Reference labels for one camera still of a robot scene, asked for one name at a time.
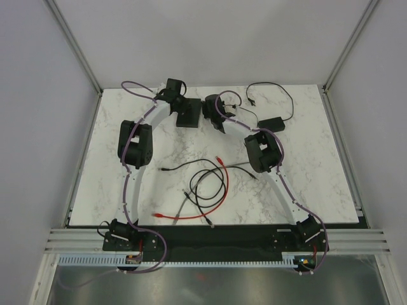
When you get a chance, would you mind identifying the black network switch box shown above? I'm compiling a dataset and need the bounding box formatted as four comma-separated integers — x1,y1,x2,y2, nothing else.
176,98,202,128

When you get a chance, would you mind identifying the red ethernet cable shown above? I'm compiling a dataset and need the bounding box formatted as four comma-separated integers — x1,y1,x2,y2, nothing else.
151,154,230,220

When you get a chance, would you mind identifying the grey ethernet cable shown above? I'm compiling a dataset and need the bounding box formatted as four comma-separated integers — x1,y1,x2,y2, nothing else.
172,160,252,226

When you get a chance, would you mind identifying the black ethernet cable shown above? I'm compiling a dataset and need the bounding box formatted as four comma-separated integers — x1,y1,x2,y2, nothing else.
194,165,259,229
160,158,224,201

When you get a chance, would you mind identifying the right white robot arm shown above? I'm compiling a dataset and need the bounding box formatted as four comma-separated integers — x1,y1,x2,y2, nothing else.
202,95,323,250

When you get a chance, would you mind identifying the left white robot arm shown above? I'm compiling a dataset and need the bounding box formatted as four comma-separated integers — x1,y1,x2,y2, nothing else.
114,97,202,224

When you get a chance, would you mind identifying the black power adapter brick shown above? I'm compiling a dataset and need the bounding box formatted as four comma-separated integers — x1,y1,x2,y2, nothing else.
258,117,286,133

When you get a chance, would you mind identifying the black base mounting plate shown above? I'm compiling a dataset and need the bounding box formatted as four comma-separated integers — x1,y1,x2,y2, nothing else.
102,224,329,262

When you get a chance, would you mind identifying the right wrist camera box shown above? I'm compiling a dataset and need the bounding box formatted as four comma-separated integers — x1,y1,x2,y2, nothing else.
202,94,236,119

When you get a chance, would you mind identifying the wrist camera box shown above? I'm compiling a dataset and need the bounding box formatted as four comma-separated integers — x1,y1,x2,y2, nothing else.
202,94,236,119
165,78,187,95

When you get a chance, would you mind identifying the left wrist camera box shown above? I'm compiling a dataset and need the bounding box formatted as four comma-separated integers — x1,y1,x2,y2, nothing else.
165,78,187,95

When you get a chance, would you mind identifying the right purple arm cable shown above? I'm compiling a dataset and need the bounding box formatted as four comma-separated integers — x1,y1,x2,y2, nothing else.
214,90,329,276

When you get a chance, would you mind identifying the black power cord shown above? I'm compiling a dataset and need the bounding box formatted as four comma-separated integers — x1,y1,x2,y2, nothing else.
238,82,294,123

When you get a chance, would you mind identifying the left aluminium frame post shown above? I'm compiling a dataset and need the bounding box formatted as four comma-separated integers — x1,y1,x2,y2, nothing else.
43,0,103,97

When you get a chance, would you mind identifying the aluminium frame post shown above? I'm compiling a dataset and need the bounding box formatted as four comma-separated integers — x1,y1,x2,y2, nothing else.
322,0,381,95
43,0,103,97

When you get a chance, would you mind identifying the white slotted cable duct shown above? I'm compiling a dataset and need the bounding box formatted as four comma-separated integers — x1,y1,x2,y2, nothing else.
57,254,315,268

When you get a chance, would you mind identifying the right aluminium frame post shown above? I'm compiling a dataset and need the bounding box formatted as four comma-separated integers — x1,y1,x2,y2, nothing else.
322,0,381,95

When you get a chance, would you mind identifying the aluminium front rail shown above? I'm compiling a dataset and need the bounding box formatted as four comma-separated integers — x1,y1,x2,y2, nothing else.
45,229,390,255

